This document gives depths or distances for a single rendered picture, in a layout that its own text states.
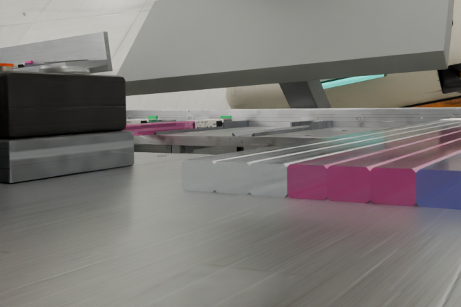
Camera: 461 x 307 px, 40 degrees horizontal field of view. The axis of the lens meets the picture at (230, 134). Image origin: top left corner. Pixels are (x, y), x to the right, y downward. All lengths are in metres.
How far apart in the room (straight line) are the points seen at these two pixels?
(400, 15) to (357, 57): 0.10
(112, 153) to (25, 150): 0.05
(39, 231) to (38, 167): 0.11
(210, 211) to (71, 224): 0.04
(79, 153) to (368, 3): 0.85
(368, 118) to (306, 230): 0.58
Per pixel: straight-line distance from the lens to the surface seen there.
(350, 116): 0.74
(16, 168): 0.27
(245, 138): 0.58
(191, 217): 0.18
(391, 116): 0.72
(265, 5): 1.19
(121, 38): 2.52
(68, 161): 0.29
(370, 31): 1.04
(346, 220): 0.17
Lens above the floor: 1.25
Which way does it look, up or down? 42 degrees down
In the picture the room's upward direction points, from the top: 31 degrees counter-clockwise
